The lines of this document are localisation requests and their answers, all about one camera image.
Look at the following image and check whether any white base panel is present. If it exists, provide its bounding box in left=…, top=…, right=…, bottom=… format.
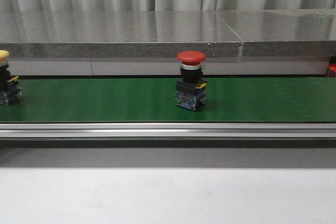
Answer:
left=8, top=58, right=329, bottom=76

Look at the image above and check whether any red plastic tray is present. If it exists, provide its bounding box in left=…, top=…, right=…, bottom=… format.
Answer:
left=327, top=63, right=336, bottom=78

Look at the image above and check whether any grey stone slab left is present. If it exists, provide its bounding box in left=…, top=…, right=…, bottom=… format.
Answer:
left=1, top=11, right=240, bottom=59

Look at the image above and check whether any grey stone slab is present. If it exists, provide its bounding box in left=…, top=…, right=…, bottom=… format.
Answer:
left=215, top=9, right=335, bottom=61
left=1, top=11, right=240, bottom=59

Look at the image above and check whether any grey stone slab right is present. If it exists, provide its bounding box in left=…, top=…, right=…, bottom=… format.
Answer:
left=215, top=9, right=335, bottom=61

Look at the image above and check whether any yellow push button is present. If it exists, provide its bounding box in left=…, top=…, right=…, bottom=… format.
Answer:
left=1, top=50, right=23, bottom=105

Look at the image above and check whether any green conveyor belt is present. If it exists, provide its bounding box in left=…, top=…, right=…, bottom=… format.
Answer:
left=1, top=77, right=335, bottom=123

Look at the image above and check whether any red push button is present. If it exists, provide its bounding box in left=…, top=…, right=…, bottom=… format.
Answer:
left=175, top=51, right=207, bottom=111

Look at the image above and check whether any aluminium conveyor frame rail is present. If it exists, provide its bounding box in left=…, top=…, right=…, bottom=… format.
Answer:
left=1, top=122, right=335, bottom=141

